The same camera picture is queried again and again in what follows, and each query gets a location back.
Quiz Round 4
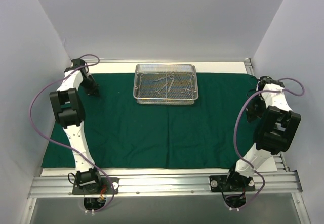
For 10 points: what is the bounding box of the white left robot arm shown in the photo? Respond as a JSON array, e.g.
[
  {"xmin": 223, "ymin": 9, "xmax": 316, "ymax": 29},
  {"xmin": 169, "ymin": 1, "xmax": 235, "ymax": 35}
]
[{"xmin": 49, "ymin": 58, "xmax": 102, "ymax": 193}]

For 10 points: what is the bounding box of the steel forceps left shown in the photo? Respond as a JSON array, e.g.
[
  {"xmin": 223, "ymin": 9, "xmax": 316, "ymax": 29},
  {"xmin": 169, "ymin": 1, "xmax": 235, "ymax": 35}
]
[{"xmin": 151, "ymin": 75, "xmax": 174, "ymax": 98}]

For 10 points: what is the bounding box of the green surgical cloth kit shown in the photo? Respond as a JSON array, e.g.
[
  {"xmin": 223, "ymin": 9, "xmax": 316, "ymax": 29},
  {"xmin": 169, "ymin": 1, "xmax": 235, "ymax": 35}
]
[{"xmin": 42, "ymin": 72, "xmax": 266, "ymax": 169}]

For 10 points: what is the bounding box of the front aluminium frame rail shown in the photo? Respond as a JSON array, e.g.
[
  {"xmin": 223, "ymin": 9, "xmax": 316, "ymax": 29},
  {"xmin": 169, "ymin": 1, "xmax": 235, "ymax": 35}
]
[{"xmin": 28, "ymin": 172, "xmax": 303, "ymax": 198}]

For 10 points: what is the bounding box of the back aluminium frame rail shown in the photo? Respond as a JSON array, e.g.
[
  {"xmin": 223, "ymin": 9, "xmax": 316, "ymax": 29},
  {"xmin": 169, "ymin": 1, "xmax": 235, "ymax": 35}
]
[{"xmin": 100, "ymin": 58, "xmax": 252, "ymax": 64}]

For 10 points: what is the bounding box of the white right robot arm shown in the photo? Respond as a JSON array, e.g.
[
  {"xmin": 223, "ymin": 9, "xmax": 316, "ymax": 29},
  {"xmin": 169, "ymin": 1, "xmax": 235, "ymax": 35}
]
[{"xmin": 225, "ymin": 76, "xmax": 302, "ymax": 191}]

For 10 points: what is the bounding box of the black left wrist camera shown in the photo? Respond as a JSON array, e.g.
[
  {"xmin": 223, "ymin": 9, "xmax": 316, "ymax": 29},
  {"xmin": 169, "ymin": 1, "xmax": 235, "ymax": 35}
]
[{"xmin": 71, "ymin": 58, "xmax": 88, "ymax": 69}]

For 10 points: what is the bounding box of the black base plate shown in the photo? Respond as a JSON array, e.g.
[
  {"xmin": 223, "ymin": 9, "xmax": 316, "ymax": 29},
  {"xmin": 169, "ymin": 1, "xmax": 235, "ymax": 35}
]
[
  {"xmin": 209, "ymin": 175, "xmax": 256, "ymax": 192},
  {"xmin": 72, "ymin": 177, "xmax": 119, "ymax": 195}
]

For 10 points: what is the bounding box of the silver wire mesh tray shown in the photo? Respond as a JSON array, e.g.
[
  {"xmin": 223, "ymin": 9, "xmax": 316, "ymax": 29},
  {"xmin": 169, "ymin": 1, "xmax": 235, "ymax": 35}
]
[{"xmin": 133, "ymin": 64, "xmax": 199, "ymax": 105}]

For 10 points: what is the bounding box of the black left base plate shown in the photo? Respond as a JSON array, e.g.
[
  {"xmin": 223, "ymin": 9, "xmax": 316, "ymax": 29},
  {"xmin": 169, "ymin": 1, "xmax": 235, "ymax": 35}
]
[{"xmin": 72, "ymin": 177, "xmax": 119, "ymax": 195}]

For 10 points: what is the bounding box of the steel scalpel handle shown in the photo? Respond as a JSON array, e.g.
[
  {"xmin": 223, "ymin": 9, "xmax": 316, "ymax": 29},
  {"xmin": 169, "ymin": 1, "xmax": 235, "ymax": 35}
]
[{"xmin": 153, "ymin": 75, "xmax": 175, "ymax": 94}]

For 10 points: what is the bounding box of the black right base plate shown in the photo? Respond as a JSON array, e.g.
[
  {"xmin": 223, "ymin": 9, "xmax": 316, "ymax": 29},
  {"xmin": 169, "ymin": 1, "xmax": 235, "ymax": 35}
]
[{"xmin": 209, "ymin": 175, "xmax": 256, "ymax": 192}]

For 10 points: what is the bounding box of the steel scissors right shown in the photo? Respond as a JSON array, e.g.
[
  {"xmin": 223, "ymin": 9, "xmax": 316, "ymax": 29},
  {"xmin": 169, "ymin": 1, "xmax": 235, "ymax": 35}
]
[{"xmin": 176, "ymin": 73, "xmax": 193, "ymax": 96}]

